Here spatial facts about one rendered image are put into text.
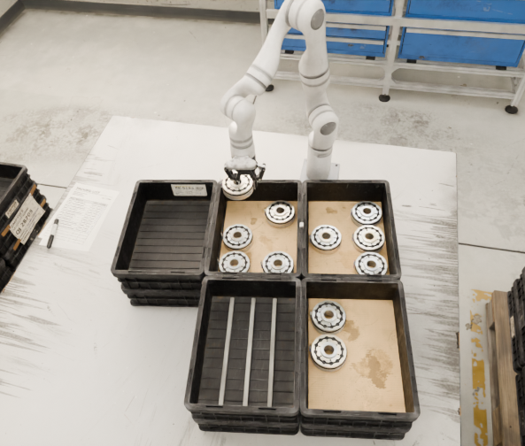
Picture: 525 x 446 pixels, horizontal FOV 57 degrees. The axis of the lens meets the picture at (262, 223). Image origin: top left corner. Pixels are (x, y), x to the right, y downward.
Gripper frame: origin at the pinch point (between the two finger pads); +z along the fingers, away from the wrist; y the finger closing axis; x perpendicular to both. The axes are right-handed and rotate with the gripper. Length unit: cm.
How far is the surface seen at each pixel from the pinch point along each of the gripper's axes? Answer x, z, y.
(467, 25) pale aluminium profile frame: -161, 40, -112
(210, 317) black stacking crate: 39.8, 18.1, 9.8
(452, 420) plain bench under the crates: 64, 31, -63
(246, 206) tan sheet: -4.9, 17.6, 2.1
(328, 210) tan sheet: -3.5, 17.6, -27.9
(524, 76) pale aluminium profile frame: -157, 72, -154
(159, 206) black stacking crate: -4.7, 17.9, 34.6
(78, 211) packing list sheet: -12, 31, 73
